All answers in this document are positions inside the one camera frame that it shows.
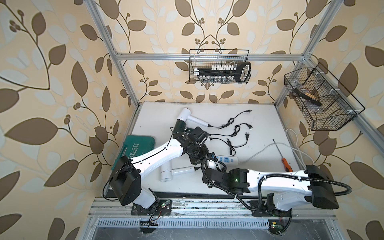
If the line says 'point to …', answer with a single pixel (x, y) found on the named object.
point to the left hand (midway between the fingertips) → (209, 158)
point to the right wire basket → (324, 101)
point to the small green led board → (165, 204)
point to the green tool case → (135, 145)
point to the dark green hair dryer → (180, 126)
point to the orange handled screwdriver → (287, 167)
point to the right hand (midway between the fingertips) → (207, 173)
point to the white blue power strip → (228, 159)
